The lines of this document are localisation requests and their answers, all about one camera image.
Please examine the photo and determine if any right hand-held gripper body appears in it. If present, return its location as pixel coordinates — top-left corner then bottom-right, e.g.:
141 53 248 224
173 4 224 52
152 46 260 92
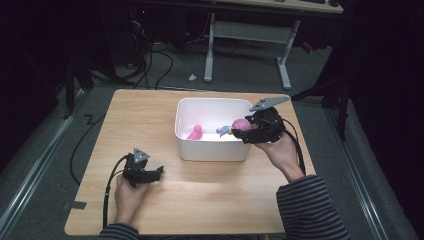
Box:
249 95 292 144

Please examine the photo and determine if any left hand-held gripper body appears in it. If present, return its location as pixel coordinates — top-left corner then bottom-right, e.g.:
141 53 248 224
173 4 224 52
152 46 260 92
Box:
122 147 155 188

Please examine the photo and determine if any pink spiky ball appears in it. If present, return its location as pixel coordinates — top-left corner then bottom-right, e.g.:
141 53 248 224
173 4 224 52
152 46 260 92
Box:
231 118 253 132

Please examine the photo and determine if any white plastic bin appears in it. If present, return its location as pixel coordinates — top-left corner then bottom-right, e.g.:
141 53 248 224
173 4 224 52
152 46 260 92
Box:
174 97 255 163

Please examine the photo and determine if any person's left hand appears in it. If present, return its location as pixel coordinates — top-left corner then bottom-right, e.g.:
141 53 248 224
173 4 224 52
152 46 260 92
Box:
114 175 151 226

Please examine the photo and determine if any person's right hand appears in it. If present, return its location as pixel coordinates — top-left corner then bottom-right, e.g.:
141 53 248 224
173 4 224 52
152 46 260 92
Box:
254 131 306 183

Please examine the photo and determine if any small colourful toy figure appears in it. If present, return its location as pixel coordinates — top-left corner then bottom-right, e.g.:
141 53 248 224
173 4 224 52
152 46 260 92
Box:
215 125 234 138

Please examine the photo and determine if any pink duck toy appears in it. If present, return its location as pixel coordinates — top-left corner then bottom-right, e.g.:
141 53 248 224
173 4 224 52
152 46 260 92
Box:
186 124 204 141

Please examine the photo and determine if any grey tape strip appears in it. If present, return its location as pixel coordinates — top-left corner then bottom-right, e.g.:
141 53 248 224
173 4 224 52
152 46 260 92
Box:
63 200 88 211

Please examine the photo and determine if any black metal stand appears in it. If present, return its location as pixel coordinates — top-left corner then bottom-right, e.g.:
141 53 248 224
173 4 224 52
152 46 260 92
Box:
61 54 96 120
290 78 352 142

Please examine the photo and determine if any left hand-held gripper black cable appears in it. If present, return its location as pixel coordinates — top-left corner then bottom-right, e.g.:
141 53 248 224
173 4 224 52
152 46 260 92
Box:
102 154 130 230

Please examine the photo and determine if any hand-held gripper black cable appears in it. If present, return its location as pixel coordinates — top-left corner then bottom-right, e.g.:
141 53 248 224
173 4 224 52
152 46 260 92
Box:
102 154 130 230
281 118 307 177

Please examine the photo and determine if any right hand-held gripper black cable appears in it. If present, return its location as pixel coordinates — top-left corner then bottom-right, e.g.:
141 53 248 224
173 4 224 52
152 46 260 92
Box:
281 118 307 177

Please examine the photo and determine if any black cable on floor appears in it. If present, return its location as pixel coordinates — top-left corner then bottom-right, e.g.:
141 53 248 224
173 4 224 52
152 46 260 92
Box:
69 113 108 186

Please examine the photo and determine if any desk with white metal frame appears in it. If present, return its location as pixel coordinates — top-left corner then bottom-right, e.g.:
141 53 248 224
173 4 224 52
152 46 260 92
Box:
203 0 345 92

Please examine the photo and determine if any metal floor rail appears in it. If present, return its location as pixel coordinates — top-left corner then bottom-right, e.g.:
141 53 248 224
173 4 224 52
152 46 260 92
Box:
0 88 88 232
324 108 389 240

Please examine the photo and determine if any bundle of black cables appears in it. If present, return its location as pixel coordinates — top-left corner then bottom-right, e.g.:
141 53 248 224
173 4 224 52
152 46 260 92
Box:
128 9 175 90

